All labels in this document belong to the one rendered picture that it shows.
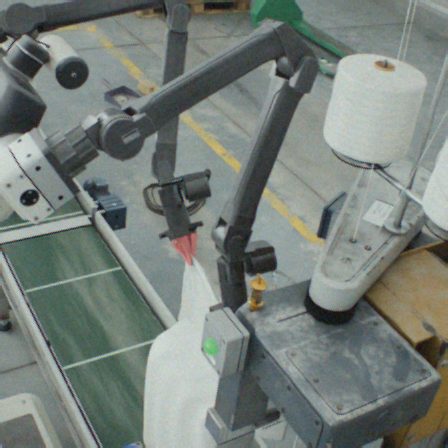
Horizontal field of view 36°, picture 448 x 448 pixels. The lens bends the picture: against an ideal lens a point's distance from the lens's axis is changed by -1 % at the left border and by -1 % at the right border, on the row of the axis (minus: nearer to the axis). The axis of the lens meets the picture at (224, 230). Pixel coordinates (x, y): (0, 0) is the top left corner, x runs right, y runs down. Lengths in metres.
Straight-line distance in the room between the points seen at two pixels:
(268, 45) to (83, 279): 1.59
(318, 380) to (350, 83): 0.51
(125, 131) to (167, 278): 2.14
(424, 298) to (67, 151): 0.70
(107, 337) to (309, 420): 1.47
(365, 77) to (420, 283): 0.41
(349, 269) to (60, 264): 1.76
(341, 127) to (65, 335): 1.49
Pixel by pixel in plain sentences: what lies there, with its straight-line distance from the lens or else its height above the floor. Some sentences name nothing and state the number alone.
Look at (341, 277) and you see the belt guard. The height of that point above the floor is 1.42.
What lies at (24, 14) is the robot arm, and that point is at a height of 1.55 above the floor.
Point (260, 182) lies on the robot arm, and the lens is 1.40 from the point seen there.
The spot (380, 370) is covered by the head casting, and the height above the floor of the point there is 1.34.
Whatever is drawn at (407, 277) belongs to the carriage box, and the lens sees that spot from 1.36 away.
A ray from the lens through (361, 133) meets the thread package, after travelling 1.25.
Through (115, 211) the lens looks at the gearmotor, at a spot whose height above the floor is 0.38.
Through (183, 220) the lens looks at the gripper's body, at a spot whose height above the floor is 1.15.
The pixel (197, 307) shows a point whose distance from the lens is 1.74.
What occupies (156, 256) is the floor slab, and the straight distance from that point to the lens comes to 3.45.
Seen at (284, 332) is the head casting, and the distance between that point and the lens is 1.16.
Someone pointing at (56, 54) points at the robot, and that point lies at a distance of 1.49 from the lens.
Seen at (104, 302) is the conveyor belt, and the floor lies 0.38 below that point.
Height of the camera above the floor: 2.11
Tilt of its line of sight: 35 degrees down
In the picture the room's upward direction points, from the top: 8 degrees clockwise
